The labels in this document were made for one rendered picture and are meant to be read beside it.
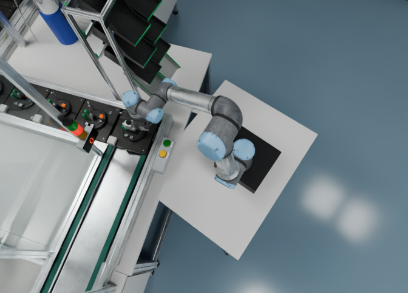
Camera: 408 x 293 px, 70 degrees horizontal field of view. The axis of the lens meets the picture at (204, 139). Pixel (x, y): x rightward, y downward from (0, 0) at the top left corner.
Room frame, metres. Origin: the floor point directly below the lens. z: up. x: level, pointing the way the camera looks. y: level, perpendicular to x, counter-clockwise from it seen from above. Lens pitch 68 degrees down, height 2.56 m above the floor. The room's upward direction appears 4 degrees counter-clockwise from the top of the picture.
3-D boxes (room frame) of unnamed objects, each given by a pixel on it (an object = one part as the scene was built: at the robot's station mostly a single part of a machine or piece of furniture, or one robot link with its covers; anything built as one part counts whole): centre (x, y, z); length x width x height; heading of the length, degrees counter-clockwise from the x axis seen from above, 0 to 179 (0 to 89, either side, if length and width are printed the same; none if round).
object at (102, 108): (0.82, 0.65, 1.01); 0.24 x 0.24 x 0.13; 69
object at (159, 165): (0.57, 0.24, 0.93); 0.21 x 0.07 x 0.06; 159
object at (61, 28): (1.58, 0.94, 1.00); 0.16 x 0.16 x 0.27
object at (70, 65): (0.89, 0.83, 0.85); 1.50 x 1.41 x 0.03; 159
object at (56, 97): (0.91, 0.88, 1.01); 0.24 x 0.24 x 0.13; 69
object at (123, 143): (0.73, 0.41, 0.96); 0.24 x 0.24 x 0.02; 69
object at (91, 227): (0.45, 0.54, 0.91); 0.84 x 0.28 x 0.10; 159
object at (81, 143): (0.59, 0.59, 1.29); 0.12 x 0.05 x 0.25; 159
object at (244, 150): (0.49, -0.19, 1.11); 0.13 x 0.12 x 0.14; 145
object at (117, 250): (0.41, 0.37, 0.91); 0.89 x 0.06 x 0.11; 159
